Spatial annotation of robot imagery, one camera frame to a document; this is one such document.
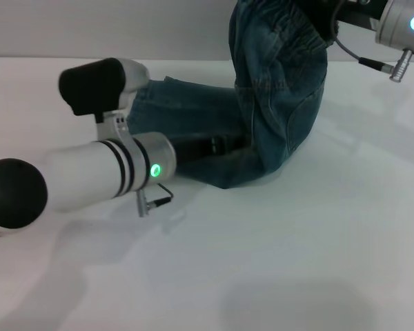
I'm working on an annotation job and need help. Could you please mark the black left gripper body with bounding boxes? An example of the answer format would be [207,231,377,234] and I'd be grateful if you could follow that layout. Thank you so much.
[172,134,215,167]

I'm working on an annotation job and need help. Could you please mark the blue denim shorts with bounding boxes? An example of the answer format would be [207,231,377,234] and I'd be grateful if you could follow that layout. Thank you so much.
[127,0,341,190]

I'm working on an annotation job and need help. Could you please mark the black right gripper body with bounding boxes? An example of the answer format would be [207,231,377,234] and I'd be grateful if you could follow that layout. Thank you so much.
[336,0,387,30]

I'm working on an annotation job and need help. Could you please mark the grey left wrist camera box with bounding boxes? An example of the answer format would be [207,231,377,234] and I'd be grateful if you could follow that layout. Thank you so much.
[57,57,151,117]

